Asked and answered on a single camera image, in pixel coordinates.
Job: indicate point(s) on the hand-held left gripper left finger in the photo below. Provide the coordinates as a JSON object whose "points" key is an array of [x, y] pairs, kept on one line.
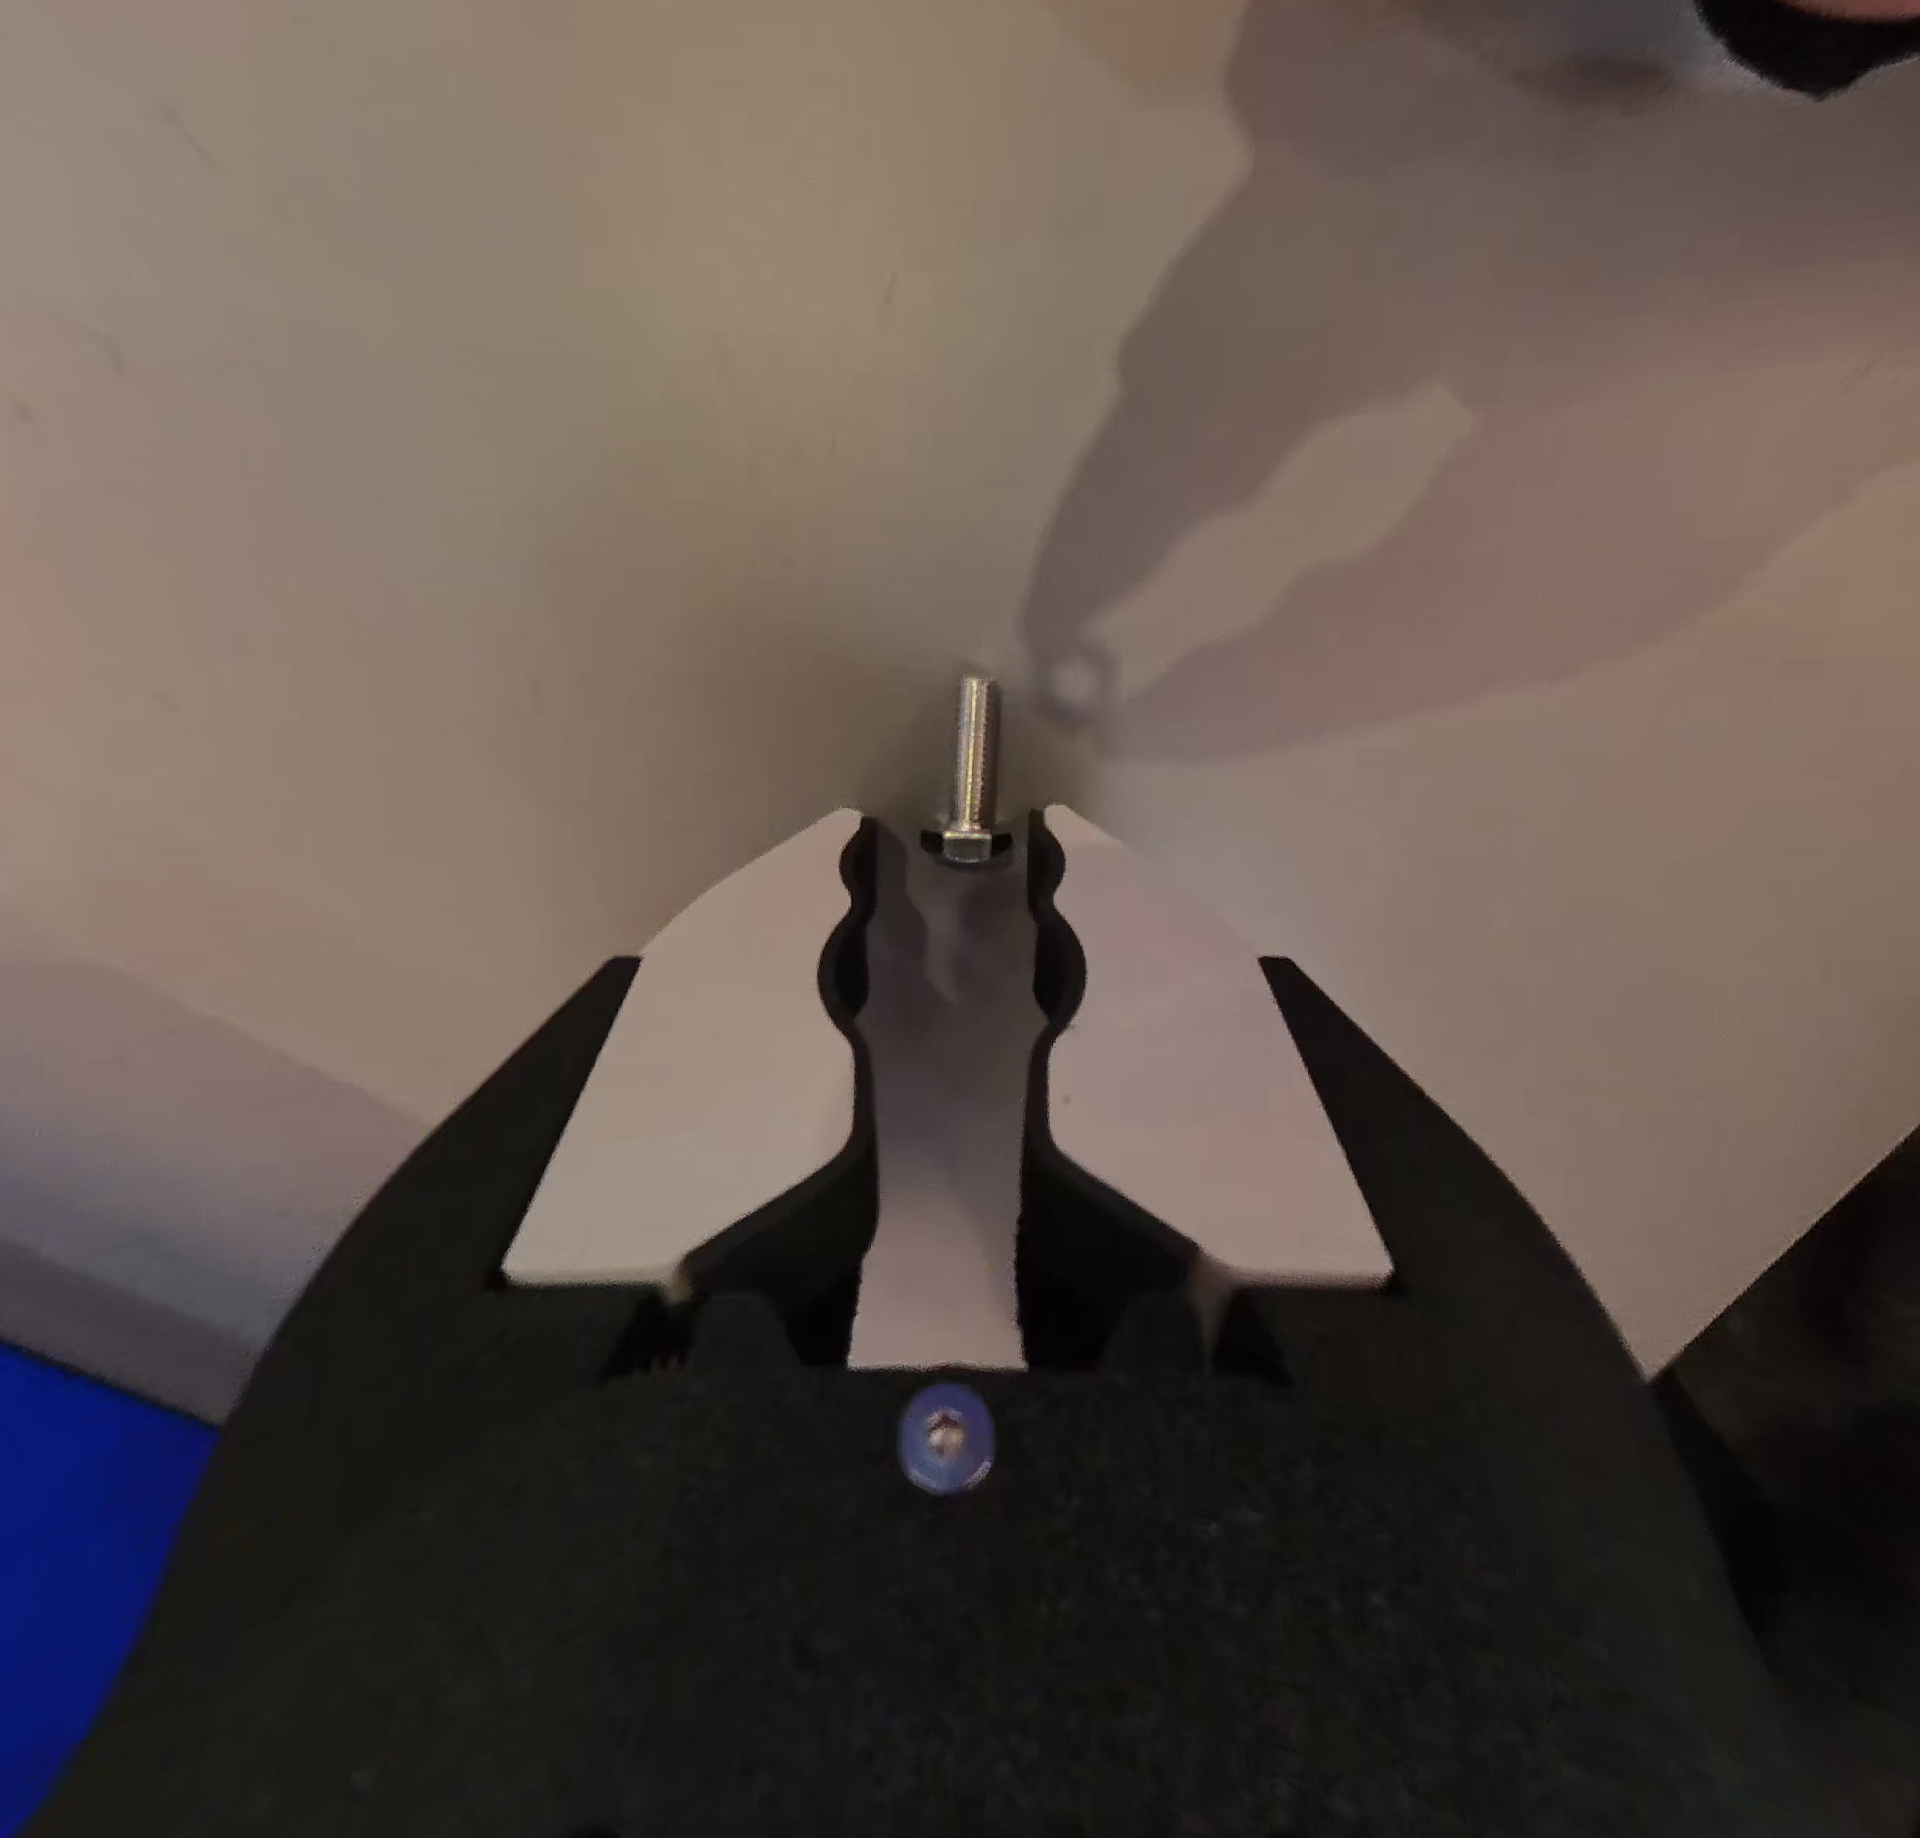
{"points": [[706, 1119]]}

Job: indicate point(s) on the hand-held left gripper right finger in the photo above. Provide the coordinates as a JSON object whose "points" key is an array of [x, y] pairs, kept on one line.
{"points": [[1200, 1119]]}

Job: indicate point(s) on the medium silver hex bolt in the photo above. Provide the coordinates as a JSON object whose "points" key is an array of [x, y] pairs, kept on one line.
{"points": [[976, 758]]}

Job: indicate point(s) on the blue plastic bin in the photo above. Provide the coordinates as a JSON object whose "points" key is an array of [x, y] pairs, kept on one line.
{"points": [[76, 1568]]}

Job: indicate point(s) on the grey desk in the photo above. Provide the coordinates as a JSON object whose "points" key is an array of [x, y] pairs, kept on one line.
{"points": [[450, 369]]}

